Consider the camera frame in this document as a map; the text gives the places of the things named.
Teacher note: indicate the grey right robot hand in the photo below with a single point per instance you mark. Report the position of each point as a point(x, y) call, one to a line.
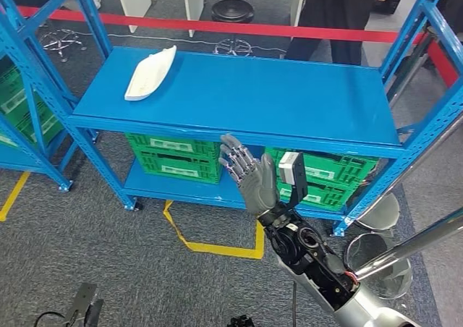
point(260, 190)

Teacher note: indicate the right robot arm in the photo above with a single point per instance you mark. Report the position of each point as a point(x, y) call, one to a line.
point(362, 310)

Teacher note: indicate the blue metal shelf rack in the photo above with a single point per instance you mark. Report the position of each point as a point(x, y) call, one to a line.
point(14, 161)
point(235, 90)

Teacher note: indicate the white plastic cover part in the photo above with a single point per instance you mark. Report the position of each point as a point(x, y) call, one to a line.
point(148, 75)

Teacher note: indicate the yellow floor tape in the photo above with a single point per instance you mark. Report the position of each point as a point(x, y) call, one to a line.
point(14, 195)
point(217, 248)

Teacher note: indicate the chrome stand with round base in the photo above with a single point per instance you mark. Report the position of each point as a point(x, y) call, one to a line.
point(380, 214)
point(376, 286)

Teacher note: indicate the black stool chrome base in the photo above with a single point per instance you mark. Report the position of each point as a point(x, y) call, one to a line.
point(231, 11)

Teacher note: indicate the red floor tape strip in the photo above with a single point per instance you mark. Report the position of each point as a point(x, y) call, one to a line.
point(180, 25)
point(439, 59)

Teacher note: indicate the chrome star stool base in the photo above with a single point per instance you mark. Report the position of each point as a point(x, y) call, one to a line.
point(62, 39)

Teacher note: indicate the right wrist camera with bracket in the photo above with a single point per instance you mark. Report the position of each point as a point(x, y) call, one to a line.
point(294, 171)

